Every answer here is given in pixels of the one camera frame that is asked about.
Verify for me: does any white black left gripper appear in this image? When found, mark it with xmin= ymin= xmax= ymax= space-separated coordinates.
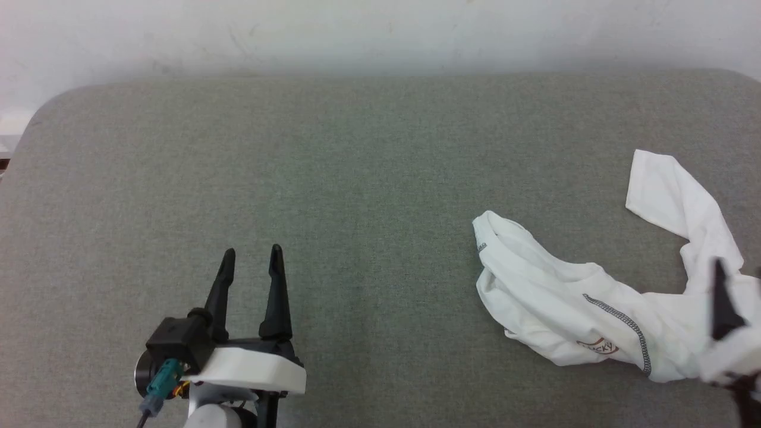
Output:
xmin=181 ymin=244 xmax=307 ymax=428

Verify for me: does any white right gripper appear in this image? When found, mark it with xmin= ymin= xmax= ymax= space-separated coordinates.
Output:
xmin=698 ymin=258 xmax=761 ymax=388

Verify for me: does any white long-sleeve garment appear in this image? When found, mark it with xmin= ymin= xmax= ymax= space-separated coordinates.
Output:
xmin=472 ymin=149 xmax=761 ymax=385

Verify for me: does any teal plug black cable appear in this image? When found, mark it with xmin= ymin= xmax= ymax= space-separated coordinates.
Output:
xmin=136 ymin=358 xmax=185 ymax=428

